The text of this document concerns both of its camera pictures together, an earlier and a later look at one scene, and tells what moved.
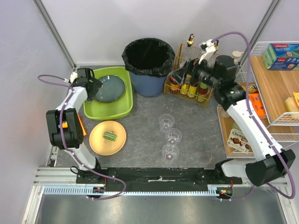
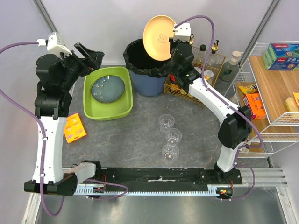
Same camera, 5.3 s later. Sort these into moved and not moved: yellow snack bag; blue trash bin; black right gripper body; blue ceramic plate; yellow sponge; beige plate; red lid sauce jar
Moved: beige plate; black right gripper body
Not moved: blue ceramic plate; blue trash bin; red lid sauce jar; yellow snack bag; yellow sponge
